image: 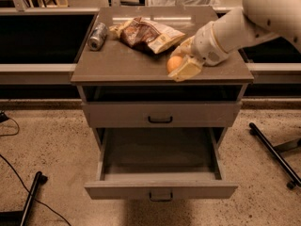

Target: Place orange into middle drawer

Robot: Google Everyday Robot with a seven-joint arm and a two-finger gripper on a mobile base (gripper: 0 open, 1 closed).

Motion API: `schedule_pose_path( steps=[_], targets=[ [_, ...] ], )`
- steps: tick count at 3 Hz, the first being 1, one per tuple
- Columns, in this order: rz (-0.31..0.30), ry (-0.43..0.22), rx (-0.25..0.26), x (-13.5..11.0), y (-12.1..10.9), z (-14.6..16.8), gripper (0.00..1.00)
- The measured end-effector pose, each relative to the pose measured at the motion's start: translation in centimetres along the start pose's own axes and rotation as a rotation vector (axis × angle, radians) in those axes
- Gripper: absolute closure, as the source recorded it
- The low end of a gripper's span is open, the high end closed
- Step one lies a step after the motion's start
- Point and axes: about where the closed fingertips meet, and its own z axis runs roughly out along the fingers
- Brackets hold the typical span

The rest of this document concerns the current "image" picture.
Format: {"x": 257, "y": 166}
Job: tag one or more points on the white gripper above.
{"x": 205, "y": 44}

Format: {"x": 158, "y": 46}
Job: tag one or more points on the orange fruit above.
{"x": 173, "y": 63}

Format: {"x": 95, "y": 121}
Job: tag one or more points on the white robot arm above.
{"x": 253, "y": 23}

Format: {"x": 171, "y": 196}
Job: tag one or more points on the closed upper grey drawer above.
{"x": 114, "y": 115}

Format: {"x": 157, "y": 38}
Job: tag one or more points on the grey drawer cabinet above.
{"x": 226, "y": 89}

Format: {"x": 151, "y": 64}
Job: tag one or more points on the open grey drawer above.
{"x": 159, "y": 165}

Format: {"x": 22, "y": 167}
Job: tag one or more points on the brown chip bag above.
{"x": 145, "y": 35}

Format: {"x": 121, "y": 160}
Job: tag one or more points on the grey metal railing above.
{"x": 37, "y": 72}

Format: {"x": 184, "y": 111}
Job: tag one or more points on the silver soda can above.
{"x": 97, "y": 37}

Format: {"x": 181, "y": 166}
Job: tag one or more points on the black stand leg right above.
{"x": 276, "y": 152}

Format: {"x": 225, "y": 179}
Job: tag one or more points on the black stand leg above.
{"x": 276, "y": 152}
{"x": 20, "y": 218}

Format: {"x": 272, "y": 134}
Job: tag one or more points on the black stand leg left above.
{"x": 20, "y": 218}

